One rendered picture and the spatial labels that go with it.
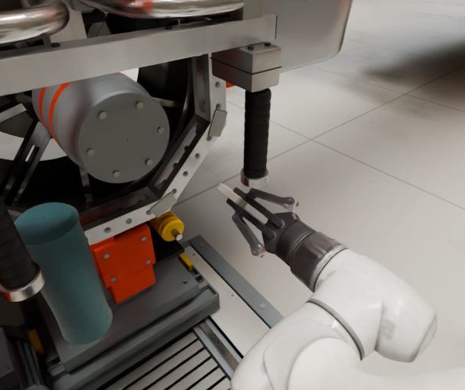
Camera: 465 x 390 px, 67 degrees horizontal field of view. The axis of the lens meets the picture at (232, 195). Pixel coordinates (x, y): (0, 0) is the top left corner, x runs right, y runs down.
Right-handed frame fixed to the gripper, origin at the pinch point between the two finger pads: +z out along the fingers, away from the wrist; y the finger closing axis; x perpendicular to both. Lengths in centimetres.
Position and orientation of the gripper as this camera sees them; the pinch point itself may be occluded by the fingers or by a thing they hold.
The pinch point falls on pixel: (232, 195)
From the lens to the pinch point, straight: 72.3
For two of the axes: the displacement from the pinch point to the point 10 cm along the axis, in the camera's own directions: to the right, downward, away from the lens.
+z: -6.1, -4.7, 6.4
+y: 5.5, -8.3, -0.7
